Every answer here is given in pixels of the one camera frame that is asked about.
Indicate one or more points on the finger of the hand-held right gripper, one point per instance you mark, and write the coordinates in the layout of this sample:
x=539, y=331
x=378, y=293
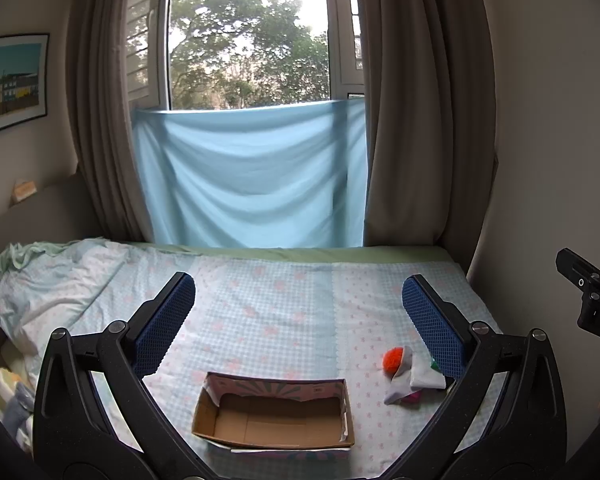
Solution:
x=577, y=270

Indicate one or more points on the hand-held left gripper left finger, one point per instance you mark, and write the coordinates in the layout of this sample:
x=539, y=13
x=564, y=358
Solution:
x=165, y=330

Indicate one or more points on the printed cardboard box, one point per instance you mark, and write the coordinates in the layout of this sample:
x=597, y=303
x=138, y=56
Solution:
x=280, y=430

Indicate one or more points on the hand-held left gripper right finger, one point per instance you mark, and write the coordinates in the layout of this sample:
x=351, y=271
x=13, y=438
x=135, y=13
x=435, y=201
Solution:
x=435, y=330

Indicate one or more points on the pale green mattress sheet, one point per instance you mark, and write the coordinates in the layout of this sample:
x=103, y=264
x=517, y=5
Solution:
x=290, y=251

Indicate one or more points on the beige bed headboard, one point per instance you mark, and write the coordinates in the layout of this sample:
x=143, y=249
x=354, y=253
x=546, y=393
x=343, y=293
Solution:
x=40, y=220

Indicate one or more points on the small pink item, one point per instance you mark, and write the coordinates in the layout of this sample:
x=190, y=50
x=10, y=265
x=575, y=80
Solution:
x=412, y=397

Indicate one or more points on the small green packet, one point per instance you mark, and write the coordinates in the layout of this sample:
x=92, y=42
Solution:
x=435, y=366

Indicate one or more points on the crumpled light blanket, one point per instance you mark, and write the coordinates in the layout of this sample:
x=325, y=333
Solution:
x=55, y=290

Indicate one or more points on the orange pom-pom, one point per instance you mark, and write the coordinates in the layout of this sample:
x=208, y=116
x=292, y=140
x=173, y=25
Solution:
x=392, y=360

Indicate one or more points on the window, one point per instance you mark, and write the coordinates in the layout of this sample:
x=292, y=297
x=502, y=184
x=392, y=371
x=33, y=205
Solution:
x=245, y=35

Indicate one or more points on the checked floral bed sheet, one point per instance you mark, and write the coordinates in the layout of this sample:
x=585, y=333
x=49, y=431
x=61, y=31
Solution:
x=290, y=310

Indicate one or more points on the framed wall picture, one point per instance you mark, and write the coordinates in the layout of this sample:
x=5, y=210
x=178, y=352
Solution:
x=10, y=85

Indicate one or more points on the light blue hanging cloth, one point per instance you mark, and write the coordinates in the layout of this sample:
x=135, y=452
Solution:
x=250, y=175

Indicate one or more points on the beige curtain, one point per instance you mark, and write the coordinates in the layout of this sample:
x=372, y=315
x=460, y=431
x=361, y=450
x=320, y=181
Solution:
x=420, y=110
x=105, y=110

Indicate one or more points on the white sock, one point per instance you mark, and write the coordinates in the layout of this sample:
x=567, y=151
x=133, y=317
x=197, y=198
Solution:
x=415, y=375

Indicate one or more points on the small pack on headboard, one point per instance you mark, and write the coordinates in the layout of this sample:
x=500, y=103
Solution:
x=25, y=191

